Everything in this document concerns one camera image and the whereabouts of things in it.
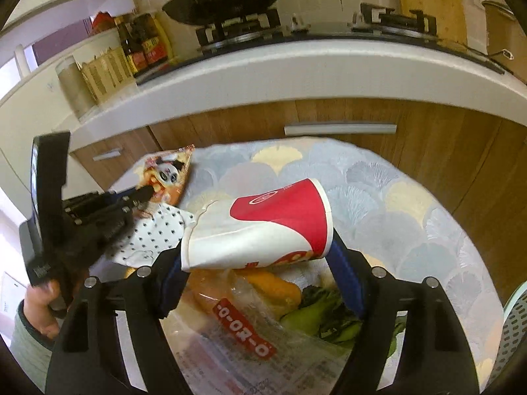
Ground orange panda snack packet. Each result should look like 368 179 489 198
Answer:
134 145 195 219

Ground clear plastic bag red label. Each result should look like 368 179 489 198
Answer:
161 270 349 394

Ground red white paper cup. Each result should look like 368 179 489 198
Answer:
180 178 334 272

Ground light green sleeve forearm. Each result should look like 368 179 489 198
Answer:
10 301 54 393

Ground light blue trash basket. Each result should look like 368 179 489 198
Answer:
487 282 527 388

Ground person left hand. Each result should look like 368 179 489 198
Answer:
23 280 61 340

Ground glass jar on counter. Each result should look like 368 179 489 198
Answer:
55 55 97 119

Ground green leafy vegetable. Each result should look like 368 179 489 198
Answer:
279 282 406 358

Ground yellow slotted basket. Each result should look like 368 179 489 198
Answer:
80 47 135 103

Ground orange carrot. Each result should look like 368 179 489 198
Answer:
187 269 302 312

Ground soy sauce bottle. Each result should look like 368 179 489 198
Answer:
114 16 148 78

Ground patterned round table cloth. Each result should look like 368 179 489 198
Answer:
162 138 503 394

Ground wooden base cabinets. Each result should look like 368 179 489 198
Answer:
73 98 526 300

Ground black gas stove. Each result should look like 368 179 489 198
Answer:
137 3 513 85

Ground brown slow cooker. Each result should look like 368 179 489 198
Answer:
482 0 527 81

